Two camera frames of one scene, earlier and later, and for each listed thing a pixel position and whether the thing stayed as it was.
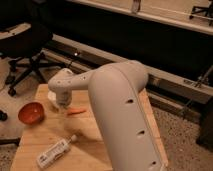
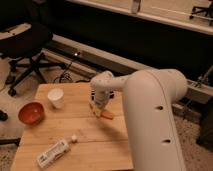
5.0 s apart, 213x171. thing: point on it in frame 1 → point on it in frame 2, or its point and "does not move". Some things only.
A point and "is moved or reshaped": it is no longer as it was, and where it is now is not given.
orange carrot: x=76 y=111 is moved or reshaped
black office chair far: x=208 y=12 does not move
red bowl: x=31 y=113 does not move
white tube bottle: x=54 y=152 does not move
